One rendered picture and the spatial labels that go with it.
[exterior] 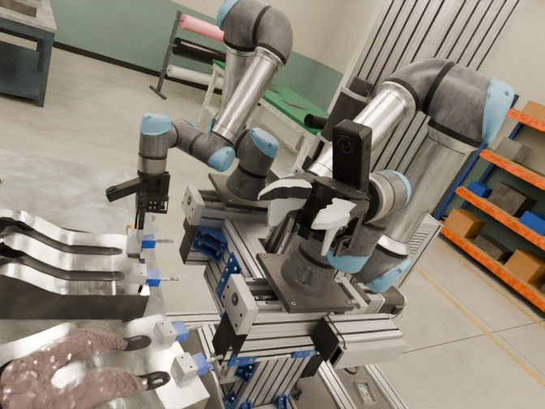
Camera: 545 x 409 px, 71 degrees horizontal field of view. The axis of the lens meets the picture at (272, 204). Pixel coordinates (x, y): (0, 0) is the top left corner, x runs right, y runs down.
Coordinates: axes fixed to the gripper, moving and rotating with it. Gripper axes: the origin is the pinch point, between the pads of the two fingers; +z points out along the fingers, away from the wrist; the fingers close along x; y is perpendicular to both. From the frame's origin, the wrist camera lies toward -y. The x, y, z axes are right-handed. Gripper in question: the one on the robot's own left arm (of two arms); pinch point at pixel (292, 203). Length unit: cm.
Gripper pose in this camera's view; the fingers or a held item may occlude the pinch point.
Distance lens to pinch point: 40.9
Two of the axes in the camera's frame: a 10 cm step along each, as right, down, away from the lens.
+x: -7.7, -4.1, 4.9
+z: -5.8, 1.3, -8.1
